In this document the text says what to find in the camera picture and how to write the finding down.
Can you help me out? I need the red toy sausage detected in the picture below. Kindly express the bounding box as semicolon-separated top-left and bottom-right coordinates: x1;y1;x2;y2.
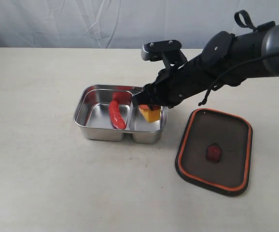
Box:
109;101;126;130

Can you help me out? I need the dark transparent box lid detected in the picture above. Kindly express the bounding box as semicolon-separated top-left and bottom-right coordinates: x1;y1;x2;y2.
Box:
175;108;253;197

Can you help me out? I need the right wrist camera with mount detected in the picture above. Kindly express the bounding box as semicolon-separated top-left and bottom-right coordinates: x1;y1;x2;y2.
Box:
141;40;187;70

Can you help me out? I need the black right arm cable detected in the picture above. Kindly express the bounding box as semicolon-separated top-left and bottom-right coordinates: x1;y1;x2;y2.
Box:
198;9;279;107

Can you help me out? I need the stainless steel lunch box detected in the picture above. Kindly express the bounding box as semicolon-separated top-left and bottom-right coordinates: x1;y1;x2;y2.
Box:
73;85;167;144

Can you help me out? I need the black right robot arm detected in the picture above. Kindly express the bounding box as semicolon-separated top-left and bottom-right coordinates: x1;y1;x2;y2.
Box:
132;22;279;108

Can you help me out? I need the yellow toy cheese wedge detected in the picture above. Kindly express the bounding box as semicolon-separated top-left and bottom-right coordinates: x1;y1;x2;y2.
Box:
139;108;161;123

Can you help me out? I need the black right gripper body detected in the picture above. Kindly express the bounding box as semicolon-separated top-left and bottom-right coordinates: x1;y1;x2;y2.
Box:
131;58;217;108

